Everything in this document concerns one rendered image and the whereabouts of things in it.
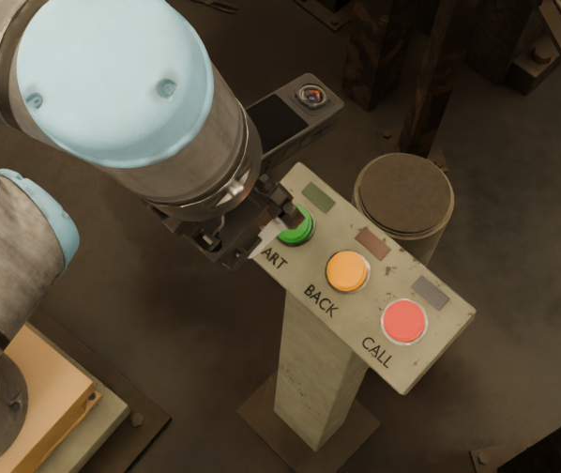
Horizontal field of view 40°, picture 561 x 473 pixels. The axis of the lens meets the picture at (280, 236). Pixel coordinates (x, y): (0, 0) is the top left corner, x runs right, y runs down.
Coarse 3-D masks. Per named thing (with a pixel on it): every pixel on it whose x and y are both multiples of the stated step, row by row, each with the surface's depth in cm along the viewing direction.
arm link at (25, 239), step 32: (0, 192) 93; (32, 192) 96; (0, 224) 92; (32, 224) 95; (64, 224) 98; (0, 256) 92; (32, 256) 95; (64, 256) 99; (0, 288) 92; (32, 288) 96; (0, 320) 93
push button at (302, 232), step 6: (300, 210) 78; (306, 210) 78; (306, 216) 78; (306, 222) 78; (300, 228) 78; (306, 228) 78; (282, 234) 78; (288, 234) 78; (294, 234) 78; (300, 234) 78; (306, 234) 78; (288, 240) 78; (294, 240) 78; (300, 240) 78
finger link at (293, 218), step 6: (282, 204) 62; (288, 204) 62; (282, 210) 62; (288, 210) 62; (294, 210) 61; (282, 216) 63; (288, 216) 63; (294, 216) 63; (300, 216) 63; (288, 222) 63; (294, 222) 63; (300, 222) 65; (288, 228) 68; (294, 228) 64
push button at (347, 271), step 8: (336, 256) 77; (344, 256) 76; (352, 256) 76; (360, 256) 76; (328, 264) 77; (336, 264) 76; (344, 264) 76; (352, 264) 76; (360, 264) 76; (328, 272) 77; (336, 272) 76; (344, 272) 76; (352, 272) 76; (360, 272) 76; (336, 280) 76; (344, 280) 76; (352, 280) 76; (360, 280) 76; (344, 288) 76; (352, 288) 76
